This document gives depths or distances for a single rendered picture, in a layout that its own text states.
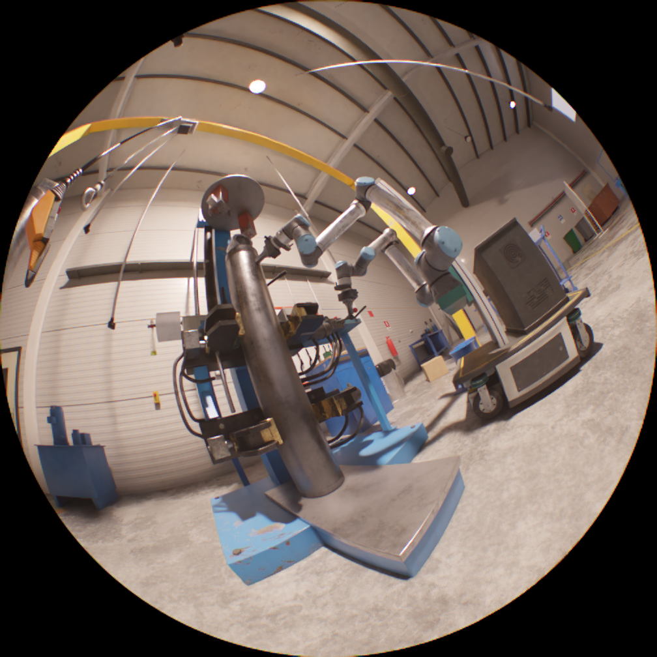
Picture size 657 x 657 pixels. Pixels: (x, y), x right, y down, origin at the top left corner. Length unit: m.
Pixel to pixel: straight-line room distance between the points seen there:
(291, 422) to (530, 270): 1.32
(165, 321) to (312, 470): 1.58
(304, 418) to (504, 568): 0.82
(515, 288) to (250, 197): 1.96
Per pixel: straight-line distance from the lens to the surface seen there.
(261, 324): 0.87
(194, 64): 7.11
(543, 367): 1.10
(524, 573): 0.58
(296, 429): 0.78
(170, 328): 1.85
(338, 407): 0.84
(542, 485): 0.72
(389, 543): 0.54
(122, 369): 3.14
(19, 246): 1.16
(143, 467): 2.96
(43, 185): 1.41
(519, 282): 1.14
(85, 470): 2.52
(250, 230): 1.69
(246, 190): 1.82
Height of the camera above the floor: 0.54
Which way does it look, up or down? 18 degrees up
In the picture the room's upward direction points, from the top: 24 degrees counter-clockwise
